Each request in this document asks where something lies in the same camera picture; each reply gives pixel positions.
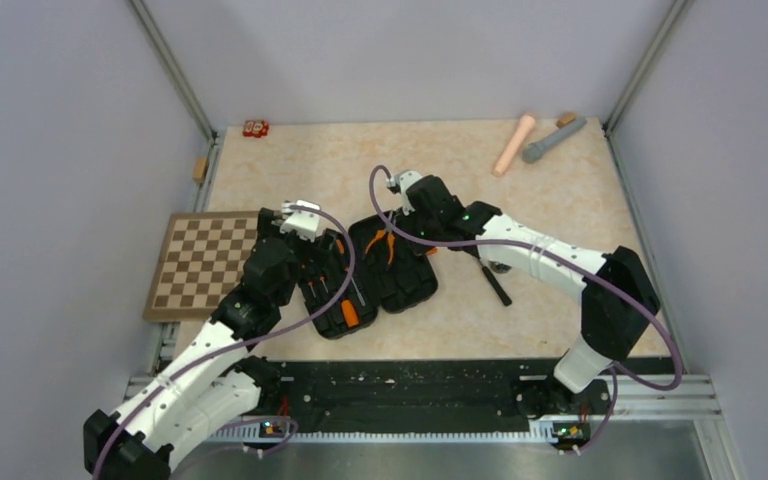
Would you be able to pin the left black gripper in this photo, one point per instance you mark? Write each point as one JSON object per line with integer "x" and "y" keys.
{"x": 270, "y": 223}

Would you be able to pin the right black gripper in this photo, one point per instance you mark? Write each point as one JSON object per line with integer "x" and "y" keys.
{"x": 407, "y": 218}

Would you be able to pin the orange handled pliers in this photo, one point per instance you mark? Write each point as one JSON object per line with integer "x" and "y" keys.
{"x": 383, "y": 240}

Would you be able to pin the black plastic tool case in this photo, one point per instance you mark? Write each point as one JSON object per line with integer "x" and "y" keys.
{"x": 409, "y": 281}

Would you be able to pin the long orange handled screwdriver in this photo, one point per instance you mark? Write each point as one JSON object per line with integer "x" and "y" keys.
{"x": 349, "y": 313}

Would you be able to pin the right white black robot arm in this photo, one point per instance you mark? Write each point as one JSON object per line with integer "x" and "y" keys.
{"x": 613, "y": 289}

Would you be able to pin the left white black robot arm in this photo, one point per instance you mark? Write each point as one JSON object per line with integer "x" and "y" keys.
{"x": 212, "y": 358}

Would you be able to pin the wooden chessboard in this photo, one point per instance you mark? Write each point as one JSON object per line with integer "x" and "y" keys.
{"x": 200, "y": 261}

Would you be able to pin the grey toy microphone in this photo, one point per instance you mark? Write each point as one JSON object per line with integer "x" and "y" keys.
{"x": 537, "y": 150}

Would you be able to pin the left wooden block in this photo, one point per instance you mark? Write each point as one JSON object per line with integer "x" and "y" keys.
{"x": 200, "y": 169}

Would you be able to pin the wooden block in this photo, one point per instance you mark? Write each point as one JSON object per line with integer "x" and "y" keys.
{"x": 200, "y": 169}
{"x": 566, "y": 118}

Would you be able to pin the red toy car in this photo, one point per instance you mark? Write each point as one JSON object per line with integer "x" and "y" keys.
{"x": 255, "y": 129}

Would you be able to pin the pink toy microphone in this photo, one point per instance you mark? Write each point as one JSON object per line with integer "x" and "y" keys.
{"x": 525, "y": 125}

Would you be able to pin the back wooden block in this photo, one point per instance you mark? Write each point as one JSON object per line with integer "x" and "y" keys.
{"x": 566, "y": 118}

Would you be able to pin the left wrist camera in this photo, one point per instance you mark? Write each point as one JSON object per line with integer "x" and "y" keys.
{"x": 300, "y": 217}

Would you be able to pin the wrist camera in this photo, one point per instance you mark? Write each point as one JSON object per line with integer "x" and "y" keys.
{"x": 300, "y": 217}
{"x": 399, "y": 183}

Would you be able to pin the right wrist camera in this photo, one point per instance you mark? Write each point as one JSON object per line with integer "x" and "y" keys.
{"x": 399, "y": 183}

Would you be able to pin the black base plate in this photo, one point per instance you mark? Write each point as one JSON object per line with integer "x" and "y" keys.
{"x": 422, "y": 396}

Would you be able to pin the aluminium frame rail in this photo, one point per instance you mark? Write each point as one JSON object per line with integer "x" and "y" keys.
{"x": 648, "y": 398}

